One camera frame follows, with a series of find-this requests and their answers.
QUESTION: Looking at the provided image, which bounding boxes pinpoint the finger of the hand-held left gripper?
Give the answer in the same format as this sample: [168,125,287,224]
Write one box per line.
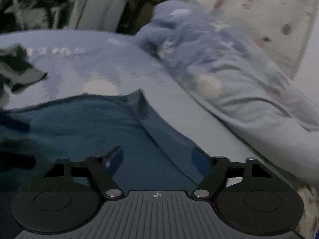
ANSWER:
[0,139,37,173]

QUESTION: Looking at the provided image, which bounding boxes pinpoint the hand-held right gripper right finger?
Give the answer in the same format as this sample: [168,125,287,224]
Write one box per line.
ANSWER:
[191,147,271,200]

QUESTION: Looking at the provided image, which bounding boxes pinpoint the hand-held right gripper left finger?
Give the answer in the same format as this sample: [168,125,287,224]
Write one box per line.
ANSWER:
[43,146,125,200]

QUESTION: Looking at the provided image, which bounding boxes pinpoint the blue-grey garment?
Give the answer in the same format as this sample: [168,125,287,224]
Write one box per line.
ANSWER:
[0,91,207,192]

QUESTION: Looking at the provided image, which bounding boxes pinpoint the light blue printed duvet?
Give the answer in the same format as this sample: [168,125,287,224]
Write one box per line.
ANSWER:
[136,0,319,180]

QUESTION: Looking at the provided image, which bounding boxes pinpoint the dark green cloth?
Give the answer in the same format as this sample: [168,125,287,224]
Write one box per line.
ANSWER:
[0,43,48,94]

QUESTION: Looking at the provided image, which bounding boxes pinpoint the pale suitcase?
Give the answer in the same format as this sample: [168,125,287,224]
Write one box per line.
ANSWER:
[74,0,128,31]

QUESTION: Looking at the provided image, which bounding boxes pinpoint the cream printed curtain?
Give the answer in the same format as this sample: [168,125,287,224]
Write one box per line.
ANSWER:
[169,0,319,80]

